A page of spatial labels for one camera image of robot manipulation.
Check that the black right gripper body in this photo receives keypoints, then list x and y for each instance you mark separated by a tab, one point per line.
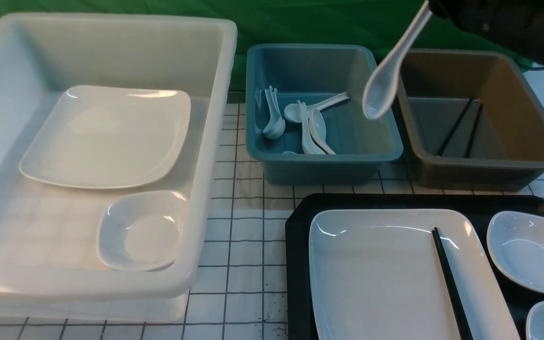
516	25

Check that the white soup spoon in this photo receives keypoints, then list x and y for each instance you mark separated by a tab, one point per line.
382	85

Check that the black chopstick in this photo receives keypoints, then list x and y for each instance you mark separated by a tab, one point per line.
452	289
473	133
453	129

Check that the white rice plate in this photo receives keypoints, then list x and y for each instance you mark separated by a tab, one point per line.
375	275

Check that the white square plate in bin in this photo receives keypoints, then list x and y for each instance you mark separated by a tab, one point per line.
99	137

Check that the brown plastic bin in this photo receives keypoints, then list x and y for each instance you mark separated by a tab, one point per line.
508	151

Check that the white spoon centre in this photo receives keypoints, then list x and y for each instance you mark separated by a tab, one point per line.
314	132

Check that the blue plastic bin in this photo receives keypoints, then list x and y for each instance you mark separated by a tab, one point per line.
311	73

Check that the white spoon left pair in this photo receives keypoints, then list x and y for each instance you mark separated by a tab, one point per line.
277	124

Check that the black serving tray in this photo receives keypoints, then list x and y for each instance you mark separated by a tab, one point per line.
478	209

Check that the small white bowl in bin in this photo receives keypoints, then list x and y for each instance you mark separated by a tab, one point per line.
142	231

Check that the large white plastic bin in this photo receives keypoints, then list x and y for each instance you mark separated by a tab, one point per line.
49	267

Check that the white spoon long handle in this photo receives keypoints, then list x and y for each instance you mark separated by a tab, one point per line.
292	111

